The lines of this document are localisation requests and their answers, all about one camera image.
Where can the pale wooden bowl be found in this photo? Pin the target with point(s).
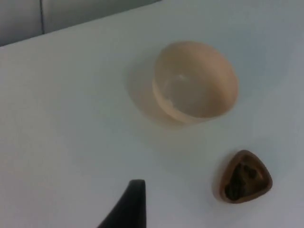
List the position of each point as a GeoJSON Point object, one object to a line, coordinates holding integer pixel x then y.
{"type": "Point", "coordinates": [202, 71]}

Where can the coffee beans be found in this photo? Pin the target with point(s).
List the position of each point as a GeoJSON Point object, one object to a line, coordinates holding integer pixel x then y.
{"type": "Point", "coordinates": [240, 183]}

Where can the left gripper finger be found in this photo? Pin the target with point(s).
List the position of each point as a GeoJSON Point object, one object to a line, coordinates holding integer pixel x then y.
{"type": "Point", "coordinates": [130, 209]}

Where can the dark brown wooden cup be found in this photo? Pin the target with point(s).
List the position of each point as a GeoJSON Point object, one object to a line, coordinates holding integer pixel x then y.
{"type": "Point", "coordinates": [225, 171]}

